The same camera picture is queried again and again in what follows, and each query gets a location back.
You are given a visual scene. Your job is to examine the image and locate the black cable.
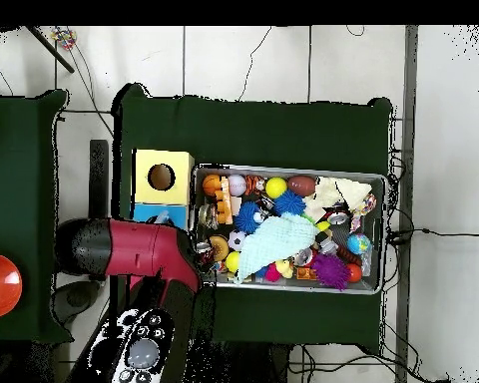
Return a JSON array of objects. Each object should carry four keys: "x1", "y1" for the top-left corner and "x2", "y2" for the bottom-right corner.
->
[{"x1": 385, "y1": 226, "x2": 479, "y2": 245}]

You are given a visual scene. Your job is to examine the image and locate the orange plastic bowl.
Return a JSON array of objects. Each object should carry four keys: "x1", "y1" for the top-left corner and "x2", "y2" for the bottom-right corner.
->
[{"x1": 0, "y1": 251, "x2": 24, "y2": 319}]

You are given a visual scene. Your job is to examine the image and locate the small orange-red ball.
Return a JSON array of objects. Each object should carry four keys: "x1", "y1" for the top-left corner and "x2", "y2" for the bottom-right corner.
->
[{"x1": 345, "y1": 262, "x2": 363, "y2": 283}]

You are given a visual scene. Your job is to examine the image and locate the dark green tablecloth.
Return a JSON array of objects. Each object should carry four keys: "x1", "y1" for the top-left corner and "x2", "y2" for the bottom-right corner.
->
[
  {"x1": 109, "y1": 82, "x2": 394, "y2": 356},
  {"x1": 0, "y1": 89, "x2": 74, "y2": 345}
]

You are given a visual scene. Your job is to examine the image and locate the orange toy basketball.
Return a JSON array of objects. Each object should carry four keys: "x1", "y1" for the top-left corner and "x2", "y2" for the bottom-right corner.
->
[{"x1": 202, "y1": 174, "x2": 223, "y2": 197}]

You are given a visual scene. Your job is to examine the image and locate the black rod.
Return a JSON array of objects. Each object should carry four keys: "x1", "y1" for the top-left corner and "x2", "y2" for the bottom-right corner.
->
[{"x1": 25, "y1": 25, "x2": 76, "y2": 74}]

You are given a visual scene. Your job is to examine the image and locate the brown toy football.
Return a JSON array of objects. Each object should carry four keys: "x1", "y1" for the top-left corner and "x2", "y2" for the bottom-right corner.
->
[{"x1": 286, "y1": 176, "x2": 318, "y2": 197}]

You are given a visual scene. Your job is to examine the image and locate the yellow tennis ball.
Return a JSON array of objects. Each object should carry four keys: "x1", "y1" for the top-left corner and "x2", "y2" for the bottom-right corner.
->
[{"x1": 224, "y1": 250, "x2": 241, "y2": 275}]

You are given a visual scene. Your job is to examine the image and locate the white toy baseball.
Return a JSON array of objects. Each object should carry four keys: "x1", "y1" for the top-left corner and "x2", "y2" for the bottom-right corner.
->
[{"x1": 228, "y1": 174, "x2": 247, "y2": 197}]

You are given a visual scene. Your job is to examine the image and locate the wooden box with three holes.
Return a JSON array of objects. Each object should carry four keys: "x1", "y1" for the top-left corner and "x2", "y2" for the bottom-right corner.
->
[{"x1": 127, "y1": 149, "x2": 196, "y2": 292}]

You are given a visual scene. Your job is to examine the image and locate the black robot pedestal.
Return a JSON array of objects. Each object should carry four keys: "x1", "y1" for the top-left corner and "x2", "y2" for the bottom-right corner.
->
[{"x1": 213, "y1": 341, "x2": 292, "y2": 383}]

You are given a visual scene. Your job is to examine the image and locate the colourful rope toy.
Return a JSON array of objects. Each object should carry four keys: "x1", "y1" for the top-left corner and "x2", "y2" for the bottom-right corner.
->
[{"x1": 49, "y1": 27, "x2": 78, "y2": 51}]

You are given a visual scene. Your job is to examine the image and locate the silver mesh bin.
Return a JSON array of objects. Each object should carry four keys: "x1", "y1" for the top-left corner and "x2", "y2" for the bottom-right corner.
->
[{"x1": 186, "y1": 164, "x2": 387, "y2": 295}]

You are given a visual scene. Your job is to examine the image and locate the mint green knitted cloth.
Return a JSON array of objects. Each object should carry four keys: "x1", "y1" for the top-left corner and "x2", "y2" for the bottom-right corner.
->
[{"x1": 235, "y1": 211, "x2": 321, "y2": 285}]

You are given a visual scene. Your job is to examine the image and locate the blue koosh ball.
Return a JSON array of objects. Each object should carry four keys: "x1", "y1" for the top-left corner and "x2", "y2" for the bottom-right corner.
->
[{"x1": 273, "y1": 190, "x2": 307, "y2": 216}]

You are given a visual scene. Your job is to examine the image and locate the smooth yellow ball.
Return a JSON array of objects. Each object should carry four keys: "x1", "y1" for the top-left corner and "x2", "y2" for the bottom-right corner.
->
[{"x1": 265, "y1": 177, "x2": 289, "y2": 199}]

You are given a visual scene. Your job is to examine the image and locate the orange toy building block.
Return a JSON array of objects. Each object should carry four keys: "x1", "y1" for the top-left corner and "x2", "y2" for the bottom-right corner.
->
[{"x1": 215, "y1": 178, "x2": 235, "y2": 225}]

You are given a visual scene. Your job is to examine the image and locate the purple spiky ball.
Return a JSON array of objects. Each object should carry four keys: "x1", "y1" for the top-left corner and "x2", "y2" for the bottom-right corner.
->
[{"x1": 310, "y1": 253, "x2": 351, "y2": 291}]

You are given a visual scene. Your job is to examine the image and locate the grey floor cable cover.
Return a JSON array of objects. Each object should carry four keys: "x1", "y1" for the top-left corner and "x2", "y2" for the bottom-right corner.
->
[{"x1": 395, "y1": 25, "x2": 419, "y2": 383}]

